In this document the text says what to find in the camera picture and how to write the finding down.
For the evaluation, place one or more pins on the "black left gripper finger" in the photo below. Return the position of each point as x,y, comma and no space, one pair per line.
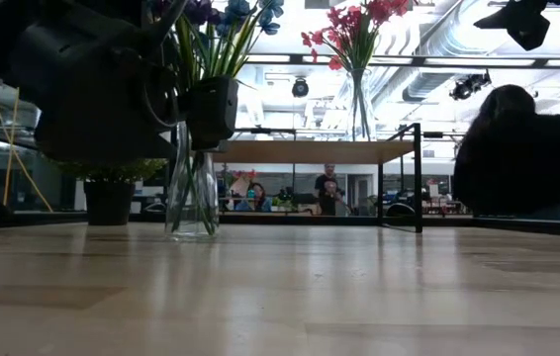
213,111

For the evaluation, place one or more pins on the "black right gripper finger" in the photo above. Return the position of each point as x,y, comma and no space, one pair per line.
532,37
495,20

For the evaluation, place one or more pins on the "blue artificial flower bunch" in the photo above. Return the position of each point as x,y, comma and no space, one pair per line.
220,49

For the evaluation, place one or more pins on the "clear glass vase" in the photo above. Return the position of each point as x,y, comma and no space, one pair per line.
360,109
193,198

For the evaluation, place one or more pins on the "red artificial flower bunch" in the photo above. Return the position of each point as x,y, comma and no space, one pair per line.
344,29

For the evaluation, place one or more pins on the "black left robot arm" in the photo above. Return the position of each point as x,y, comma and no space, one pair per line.
13,29

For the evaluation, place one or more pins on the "wooden shelf with black legs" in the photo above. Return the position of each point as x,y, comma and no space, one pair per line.
309,151

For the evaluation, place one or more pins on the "black track spotlight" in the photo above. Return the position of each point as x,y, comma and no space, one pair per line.
468,85

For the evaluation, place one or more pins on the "potted green plant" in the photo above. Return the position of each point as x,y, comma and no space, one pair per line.
109,193

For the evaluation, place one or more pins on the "black round ceiling lamp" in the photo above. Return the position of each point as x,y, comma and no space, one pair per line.
300,88

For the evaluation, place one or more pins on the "long linear ceiling light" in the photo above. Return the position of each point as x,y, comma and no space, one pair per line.
408,60

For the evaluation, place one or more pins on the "person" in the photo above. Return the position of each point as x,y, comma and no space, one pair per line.
517,158
329,190
257,197

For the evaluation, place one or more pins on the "silver ventilation duct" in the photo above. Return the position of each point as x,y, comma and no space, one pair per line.
438,54

